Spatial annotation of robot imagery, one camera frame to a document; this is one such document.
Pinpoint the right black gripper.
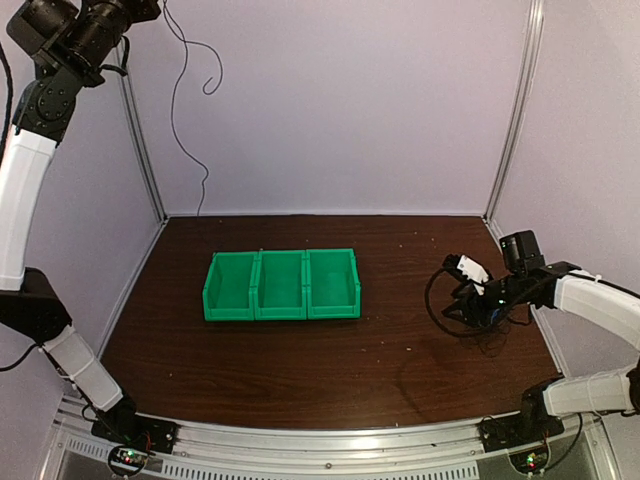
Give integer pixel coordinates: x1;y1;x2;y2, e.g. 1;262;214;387
442;272;525;328

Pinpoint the dark blue cable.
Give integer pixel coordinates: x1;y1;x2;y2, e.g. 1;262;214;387
162;0;224;217

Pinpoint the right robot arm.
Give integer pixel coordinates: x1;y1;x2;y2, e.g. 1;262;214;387
426;230;639;442

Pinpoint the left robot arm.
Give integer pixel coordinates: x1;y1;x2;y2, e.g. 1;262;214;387
1;1;161;444

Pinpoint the middle green bin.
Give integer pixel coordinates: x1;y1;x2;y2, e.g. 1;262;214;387
256;250;308;321

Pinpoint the brown cable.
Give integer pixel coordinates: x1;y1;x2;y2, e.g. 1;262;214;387
462;319;531;359

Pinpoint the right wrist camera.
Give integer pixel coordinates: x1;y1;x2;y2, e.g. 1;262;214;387
443;254;491;296

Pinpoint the left aluminium frame post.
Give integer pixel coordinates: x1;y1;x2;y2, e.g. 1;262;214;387
114;37;168;223

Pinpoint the aluminium frame post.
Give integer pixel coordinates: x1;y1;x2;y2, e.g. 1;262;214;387
114;37;168;223
483;0;545;224

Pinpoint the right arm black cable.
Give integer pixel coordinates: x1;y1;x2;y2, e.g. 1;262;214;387
424;267;481;339

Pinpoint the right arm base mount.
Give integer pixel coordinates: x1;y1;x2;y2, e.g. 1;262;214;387
477;414;565;476

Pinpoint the front aluminium rail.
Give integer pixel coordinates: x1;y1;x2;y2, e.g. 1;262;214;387
49;409;616;480

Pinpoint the right aluminium frame post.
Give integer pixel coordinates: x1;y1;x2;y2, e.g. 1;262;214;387
483;0;545;224

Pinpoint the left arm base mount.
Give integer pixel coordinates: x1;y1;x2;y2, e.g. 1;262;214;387
91;415;178;478

